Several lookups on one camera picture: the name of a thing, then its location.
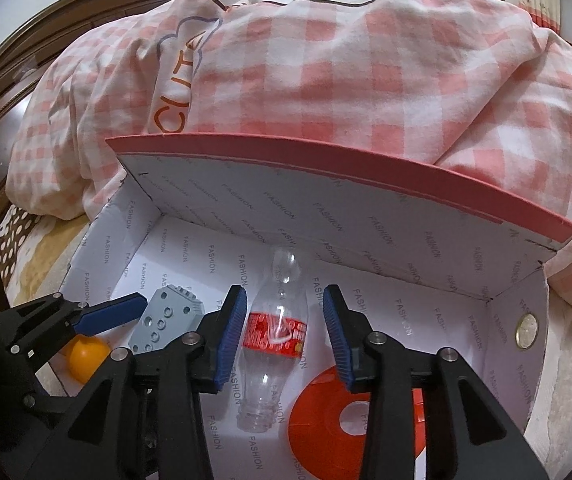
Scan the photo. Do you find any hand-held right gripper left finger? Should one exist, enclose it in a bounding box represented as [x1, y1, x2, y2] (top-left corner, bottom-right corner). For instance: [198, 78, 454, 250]
[26, 285, 249, 480]

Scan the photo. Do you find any grey toy brick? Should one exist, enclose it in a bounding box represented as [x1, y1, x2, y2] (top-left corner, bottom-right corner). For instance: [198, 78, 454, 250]
[128, 285, 205, 356]

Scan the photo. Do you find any clear plastic bottle red label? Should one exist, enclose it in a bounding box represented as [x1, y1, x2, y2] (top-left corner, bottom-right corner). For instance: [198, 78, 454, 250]
[236, 247, 311, 433]

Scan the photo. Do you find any orange ball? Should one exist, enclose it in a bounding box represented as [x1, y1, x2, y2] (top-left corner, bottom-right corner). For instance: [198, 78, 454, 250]
[68, 338, 111, 383]

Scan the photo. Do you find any orange plastic cone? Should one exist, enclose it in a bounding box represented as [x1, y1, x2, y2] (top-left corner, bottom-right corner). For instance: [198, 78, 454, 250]
[288, 365, 427, 480]

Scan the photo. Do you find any red cardboard box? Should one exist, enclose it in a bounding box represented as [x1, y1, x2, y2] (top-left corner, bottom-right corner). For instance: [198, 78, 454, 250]
[63, 132, 572, 480]

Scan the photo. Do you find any brown wooden headboard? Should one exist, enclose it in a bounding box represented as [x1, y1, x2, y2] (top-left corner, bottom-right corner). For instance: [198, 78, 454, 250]
[0, 0, 189, 206]

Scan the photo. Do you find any pink checked blanket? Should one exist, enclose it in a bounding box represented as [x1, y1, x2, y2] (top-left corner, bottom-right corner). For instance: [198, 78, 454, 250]
[6, 0, 572, 321]

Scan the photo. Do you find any brown polka dot bedsheet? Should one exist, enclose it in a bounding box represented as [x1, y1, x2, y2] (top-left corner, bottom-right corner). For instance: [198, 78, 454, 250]
[0, 204, 96, 311]

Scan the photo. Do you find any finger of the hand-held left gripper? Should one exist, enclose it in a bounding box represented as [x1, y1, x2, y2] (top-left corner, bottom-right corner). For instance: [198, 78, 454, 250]
[20, 350, 94, 413]
[0, 292, 147, 356]

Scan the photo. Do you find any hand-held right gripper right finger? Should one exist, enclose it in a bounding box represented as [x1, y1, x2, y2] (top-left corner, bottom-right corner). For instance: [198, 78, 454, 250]
[322, 284, 549, 480]

